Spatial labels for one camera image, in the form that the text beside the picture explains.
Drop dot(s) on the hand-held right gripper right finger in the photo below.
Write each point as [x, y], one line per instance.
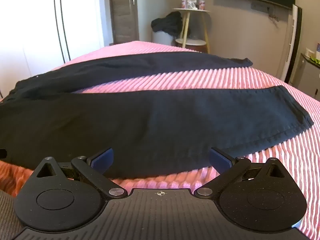
[220, 160]

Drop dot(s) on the white wardrobe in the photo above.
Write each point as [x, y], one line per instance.
[30, 30]

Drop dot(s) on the white round side table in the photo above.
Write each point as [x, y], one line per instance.
[191, 10]

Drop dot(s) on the green items on cabinet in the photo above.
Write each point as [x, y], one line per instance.
[314, 59]

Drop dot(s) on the grey cloth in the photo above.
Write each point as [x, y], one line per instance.
[7, 215]

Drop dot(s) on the black pants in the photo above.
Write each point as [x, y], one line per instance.
[155, 120]

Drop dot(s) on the white laundry basket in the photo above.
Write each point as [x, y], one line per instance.
[162, 38]

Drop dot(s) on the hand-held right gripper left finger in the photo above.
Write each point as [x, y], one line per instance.
[102, 159]

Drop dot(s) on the brown wooden door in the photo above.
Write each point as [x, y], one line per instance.
[123, 17]

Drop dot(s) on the black clothing heap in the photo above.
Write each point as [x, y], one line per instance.
[166, 23]

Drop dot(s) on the small grey cabinet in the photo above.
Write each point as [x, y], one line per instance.
[308, 75]

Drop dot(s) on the pink ribbed blanket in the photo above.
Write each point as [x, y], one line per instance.
[225, 80]

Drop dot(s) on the pink printed can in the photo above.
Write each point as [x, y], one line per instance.
[184, 3]
[201, 5]

